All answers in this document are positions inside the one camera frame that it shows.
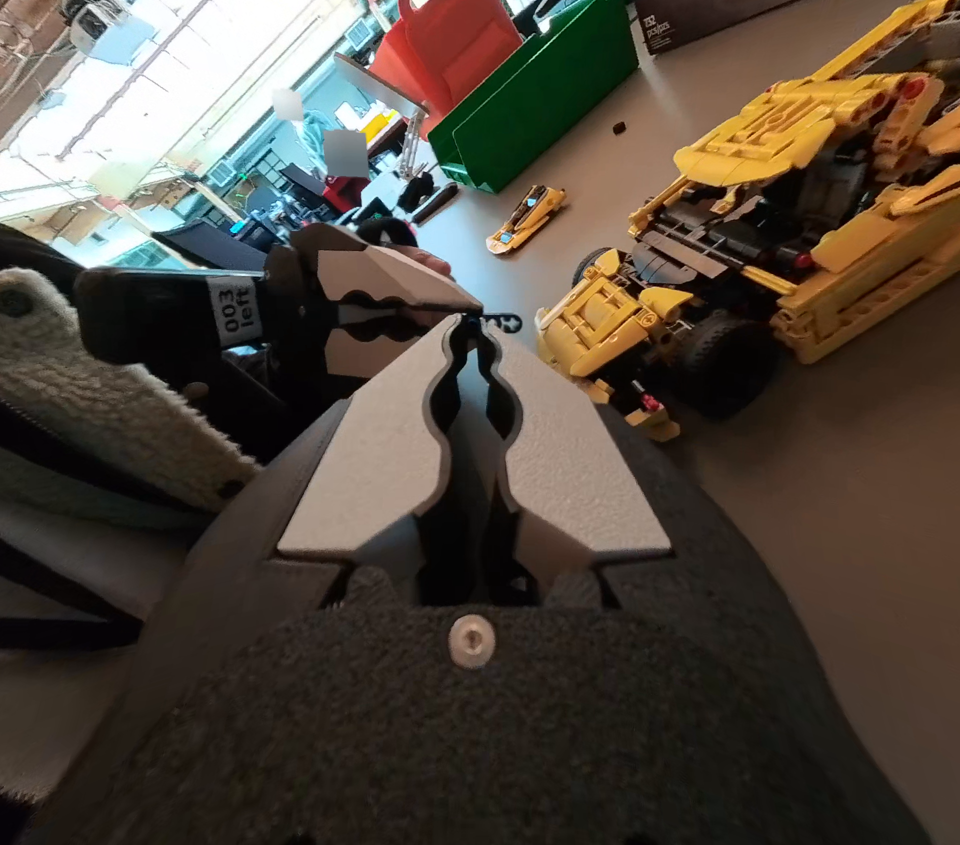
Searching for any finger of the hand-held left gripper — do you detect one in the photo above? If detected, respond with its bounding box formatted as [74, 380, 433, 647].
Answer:
[322, 316, 444, 381]
[316, 248, 486, 315]

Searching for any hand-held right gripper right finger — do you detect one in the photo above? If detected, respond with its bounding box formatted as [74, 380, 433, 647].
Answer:
[480, 323, 674, 608]

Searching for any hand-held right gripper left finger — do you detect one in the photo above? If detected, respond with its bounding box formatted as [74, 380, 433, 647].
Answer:
[277, 316, 474, 608]

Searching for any yellow headlight panel piece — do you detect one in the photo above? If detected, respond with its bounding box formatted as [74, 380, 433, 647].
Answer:
[485, 185, 570, 258]

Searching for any yellow toy brick car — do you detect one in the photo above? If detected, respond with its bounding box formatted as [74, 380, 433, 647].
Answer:
[534, 0, 960, 445]

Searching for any person's left hand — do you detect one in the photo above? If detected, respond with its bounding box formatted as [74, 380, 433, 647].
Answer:
[393, 246, 455, 280]

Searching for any dark brown flat bar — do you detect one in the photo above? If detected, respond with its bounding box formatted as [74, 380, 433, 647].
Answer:
[411, 182, 461, 226]

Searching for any black bag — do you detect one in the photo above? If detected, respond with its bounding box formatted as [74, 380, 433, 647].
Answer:
[396, 170, 438, 214]

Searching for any black tilted panel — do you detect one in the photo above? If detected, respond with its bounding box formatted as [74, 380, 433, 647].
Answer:
[152, 218, 273, 274]

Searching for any small red bin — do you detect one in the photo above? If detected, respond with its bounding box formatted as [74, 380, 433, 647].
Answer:
[321, 173, 372, 216]

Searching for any green plastic bin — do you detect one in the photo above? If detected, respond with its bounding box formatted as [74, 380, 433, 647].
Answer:
[426, 0, 641, 196]

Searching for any red plastic tote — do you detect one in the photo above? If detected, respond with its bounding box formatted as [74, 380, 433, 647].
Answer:
[367, 0, 526, 141]

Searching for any white striped shirt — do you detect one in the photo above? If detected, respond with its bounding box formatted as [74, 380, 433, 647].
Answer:
[0, 500, 196, 812]

